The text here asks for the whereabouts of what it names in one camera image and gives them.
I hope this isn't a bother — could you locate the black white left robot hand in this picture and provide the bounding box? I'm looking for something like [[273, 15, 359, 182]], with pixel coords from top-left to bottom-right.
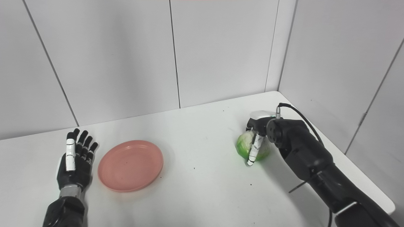
[[56, 128, 99, 191]]

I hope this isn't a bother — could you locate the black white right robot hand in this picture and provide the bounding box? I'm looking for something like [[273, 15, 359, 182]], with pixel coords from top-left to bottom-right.
[[246, 110, 278, 166]]

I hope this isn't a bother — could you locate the green white toy cabbage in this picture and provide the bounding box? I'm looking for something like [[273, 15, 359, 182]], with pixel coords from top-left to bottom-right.
[[237, 131, 271, 162]]

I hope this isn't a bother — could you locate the pink plastic plate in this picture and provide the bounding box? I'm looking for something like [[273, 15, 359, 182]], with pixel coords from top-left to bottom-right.
[[98, 140, 164, 192]]

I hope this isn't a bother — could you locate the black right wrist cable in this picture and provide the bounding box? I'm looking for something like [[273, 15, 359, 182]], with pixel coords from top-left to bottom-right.
[[275, 103, 332, 227]]

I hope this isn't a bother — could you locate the black cable tie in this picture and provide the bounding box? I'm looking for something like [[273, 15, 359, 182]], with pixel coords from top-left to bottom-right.
[[288, 177, 317, 194]]

